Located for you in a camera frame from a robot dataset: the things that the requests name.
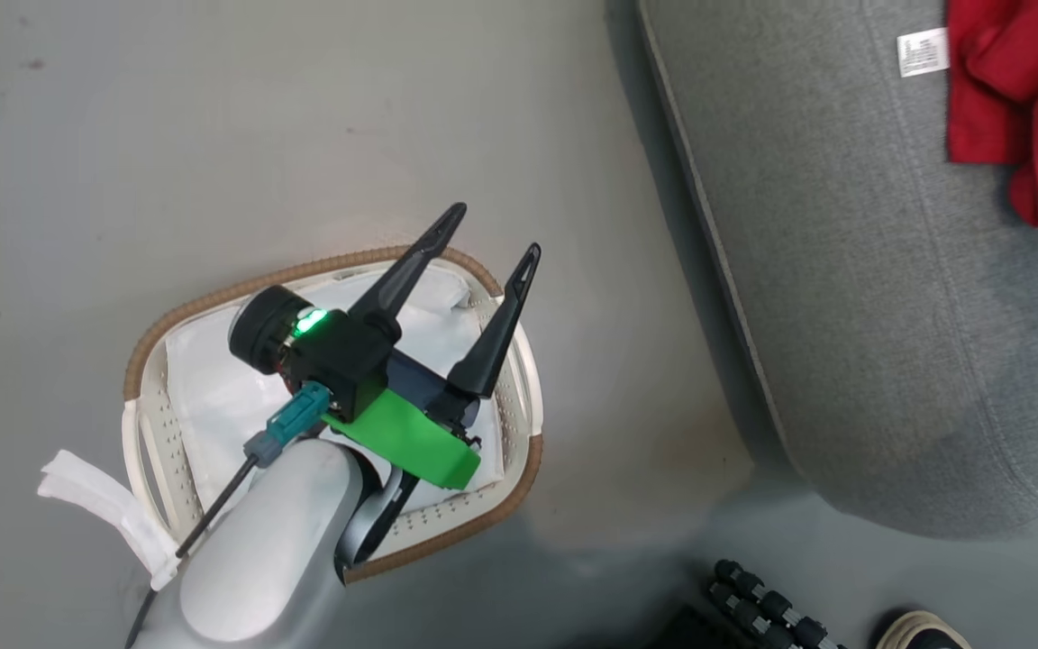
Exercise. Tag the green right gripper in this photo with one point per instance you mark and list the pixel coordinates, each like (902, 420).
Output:
(411, 442)

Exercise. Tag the red and white garment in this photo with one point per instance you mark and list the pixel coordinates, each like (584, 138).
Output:
(1024, 72)

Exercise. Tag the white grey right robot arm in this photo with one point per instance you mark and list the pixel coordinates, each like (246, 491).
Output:
(267, 550)

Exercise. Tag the grey fabric sofa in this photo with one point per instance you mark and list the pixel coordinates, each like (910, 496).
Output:
(843, 270)

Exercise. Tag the white label tag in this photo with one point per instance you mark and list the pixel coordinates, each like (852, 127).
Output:
(923, 52)

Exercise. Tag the white basket with brown rim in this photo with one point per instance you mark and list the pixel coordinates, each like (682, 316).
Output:
(519, 388)

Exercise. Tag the white laundry basket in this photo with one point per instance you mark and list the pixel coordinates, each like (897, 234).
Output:
(213, 388)

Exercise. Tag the black roller wheel assembly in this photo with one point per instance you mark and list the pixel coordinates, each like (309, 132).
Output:
(762, 608)

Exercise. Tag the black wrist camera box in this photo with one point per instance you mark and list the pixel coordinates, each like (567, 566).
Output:
(339, 356)

